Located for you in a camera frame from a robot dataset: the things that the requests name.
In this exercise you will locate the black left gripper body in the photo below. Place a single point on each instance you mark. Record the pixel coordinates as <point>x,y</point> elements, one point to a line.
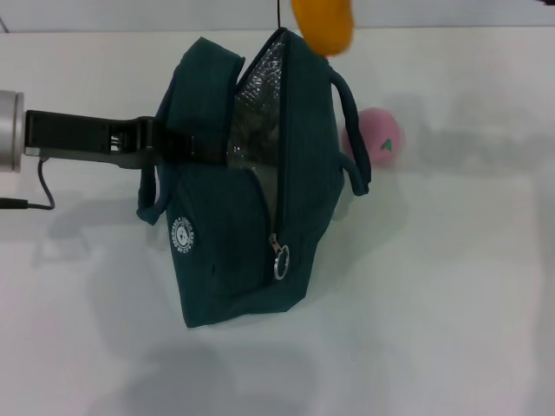
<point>86,134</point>

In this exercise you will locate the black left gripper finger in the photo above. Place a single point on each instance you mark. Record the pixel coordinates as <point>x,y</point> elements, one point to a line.
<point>195,149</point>

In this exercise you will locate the dark teal insulated lunch bag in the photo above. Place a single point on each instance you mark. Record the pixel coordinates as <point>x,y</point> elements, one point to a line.
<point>217,225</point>

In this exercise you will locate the yellow banana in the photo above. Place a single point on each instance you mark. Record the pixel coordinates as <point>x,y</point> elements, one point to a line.
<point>325,26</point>

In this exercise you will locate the pink peach toy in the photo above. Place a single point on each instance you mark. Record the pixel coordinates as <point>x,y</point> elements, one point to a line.
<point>386,130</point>

